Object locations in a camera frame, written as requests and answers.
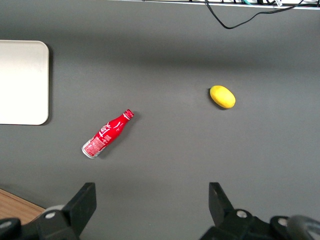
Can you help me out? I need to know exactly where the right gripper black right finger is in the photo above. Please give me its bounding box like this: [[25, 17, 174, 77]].
[[199, 182, 273, 240]]

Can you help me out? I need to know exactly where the yellow lemon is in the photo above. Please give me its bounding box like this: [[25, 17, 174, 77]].
[[209, 85, 237, 110]]

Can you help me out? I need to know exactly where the long black table cable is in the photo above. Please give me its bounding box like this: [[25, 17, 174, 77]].
[[203, 0, 305, 30]]

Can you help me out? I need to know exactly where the red cola bottle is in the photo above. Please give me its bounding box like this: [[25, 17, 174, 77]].
[[81, 108, 135, 160]]

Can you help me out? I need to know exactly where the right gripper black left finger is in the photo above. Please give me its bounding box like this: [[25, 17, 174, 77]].
[[37, 182, 97, 240]]

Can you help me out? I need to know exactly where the cream rectangular tray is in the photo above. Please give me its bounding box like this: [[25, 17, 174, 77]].
[[0, 39, 50, 126]]

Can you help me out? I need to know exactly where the wooden drawer cabinet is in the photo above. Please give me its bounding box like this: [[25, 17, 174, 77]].
[[0, 188, 47, 226]]

